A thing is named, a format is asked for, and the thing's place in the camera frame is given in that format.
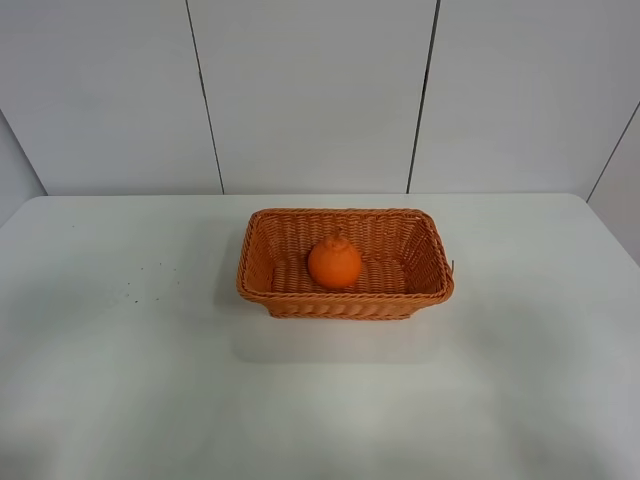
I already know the orange with stem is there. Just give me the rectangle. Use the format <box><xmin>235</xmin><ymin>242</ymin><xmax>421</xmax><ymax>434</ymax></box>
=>
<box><xmin>307</xmin><ymin>230</ymin><xmax>362</xmax><ymax>289</ymax></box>

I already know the orange wicker basket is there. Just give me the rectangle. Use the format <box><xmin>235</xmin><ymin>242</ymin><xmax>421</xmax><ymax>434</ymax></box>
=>
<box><xmin>236</xmin><ymin>208</ymin><xmax>454</xmax><ymax>320</ymax></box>

